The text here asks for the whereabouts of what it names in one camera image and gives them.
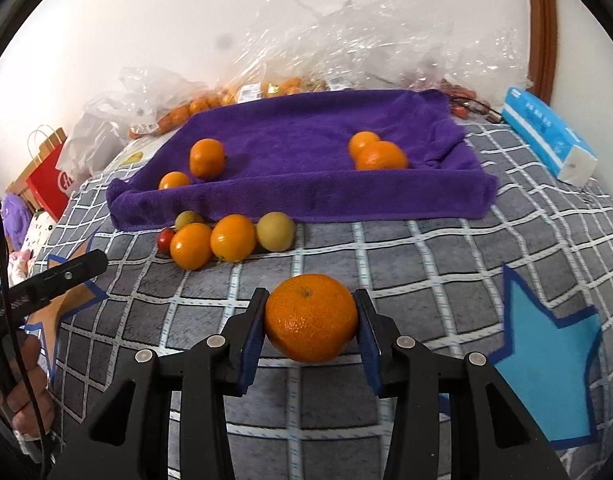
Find clear plastic bag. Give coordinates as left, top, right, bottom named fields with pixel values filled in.
left=219, top=0, right=437, bottom=106
left=376, top=0, right=532, bottom=106
left=84, top=66, right=222, bottom=141

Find purple plush toy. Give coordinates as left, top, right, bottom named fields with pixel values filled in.
left=0, top=195, right=32, bottom=251

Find heap of red cherry tomatoes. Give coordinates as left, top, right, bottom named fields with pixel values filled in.
left=439, top=77, right=502, bottom=123

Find large mandarin orange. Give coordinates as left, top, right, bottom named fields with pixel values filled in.
left=189, top=138, right=226, bottom=179

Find white printed table cover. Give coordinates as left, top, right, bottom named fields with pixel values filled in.
left=109, top=137, right=162, bottom=168

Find blue tissue pack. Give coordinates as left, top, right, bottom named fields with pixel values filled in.
left=501, top=86, right=598, bottom=184

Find person's left hand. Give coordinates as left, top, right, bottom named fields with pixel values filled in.
left=0, top=332, right=56, bottom=442

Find white plastic shopping bag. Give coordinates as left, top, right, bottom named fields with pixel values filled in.
left=56, top=110, right=130, bottom=181

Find grey checkered star blanket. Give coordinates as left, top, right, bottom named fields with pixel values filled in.
left=29, top=110, right=613, bottom=480

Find yellow-green round fruit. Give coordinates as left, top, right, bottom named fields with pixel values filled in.
left=175, top=210, right=206, bottom=231
left=256, top=211, right=294, bottom=252

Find purple towel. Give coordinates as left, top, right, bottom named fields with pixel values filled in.
left=108, top=88, right=498, bottom=233

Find heap of small tangerines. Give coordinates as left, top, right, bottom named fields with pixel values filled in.
left=128, top=87, right=237, bottom=141

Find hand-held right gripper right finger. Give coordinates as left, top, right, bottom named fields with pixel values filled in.
left=353, top=289, right=569, bottom=480

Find red paper bag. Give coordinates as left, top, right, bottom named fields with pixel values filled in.
left=25, top=126, right=70, bottom=221

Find pastel striped quilt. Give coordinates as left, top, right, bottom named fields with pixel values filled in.
left=6, top=250, right=37, bottom=286

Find heap of kumquats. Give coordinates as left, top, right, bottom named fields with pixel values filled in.
left=221, top=75, right=332, bottom=106

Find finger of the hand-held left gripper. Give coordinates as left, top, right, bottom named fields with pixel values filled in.
left=22, top=249, right=110, bottom=307

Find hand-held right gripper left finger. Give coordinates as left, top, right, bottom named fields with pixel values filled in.
left=46, top=287, right=271, bottom=480

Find brown wooden door frame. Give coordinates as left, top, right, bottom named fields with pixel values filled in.
left=523, top=0, right=559, bottom=106

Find white printed pillow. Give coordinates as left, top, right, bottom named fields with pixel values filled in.
left=21, top=210, right=62, bottom=256

